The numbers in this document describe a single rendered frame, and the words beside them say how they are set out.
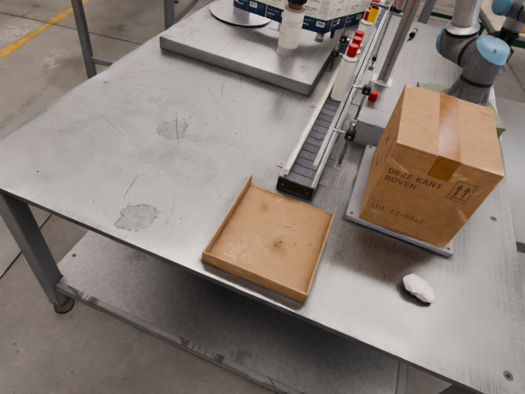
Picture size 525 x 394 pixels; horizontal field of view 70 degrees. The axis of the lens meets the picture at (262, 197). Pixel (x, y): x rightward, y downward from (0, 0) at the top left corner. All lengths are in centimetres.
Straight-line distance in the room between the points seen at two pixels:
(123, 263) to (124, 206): 66
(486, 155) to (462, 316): 38
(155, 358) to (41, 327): 49
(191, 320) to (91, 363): 45
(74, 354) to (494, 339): 146
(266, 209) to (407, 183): 37
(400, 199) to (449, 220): 13
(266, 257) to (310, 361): 66
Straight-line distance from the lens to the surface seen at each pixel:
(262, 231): 98
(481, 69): 161
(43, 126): 135
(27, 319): 191
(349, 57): 139
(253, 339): 150
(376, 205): 103
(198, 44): 169
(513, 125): 189
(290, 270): 93
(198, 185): 108
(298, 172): 110
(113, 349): 175
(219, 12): 199
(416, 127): 98
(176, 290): 158
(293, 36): 165
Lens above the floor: 160
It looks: 46 degrees down
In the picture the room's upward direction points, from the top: 11 degrees clockwise
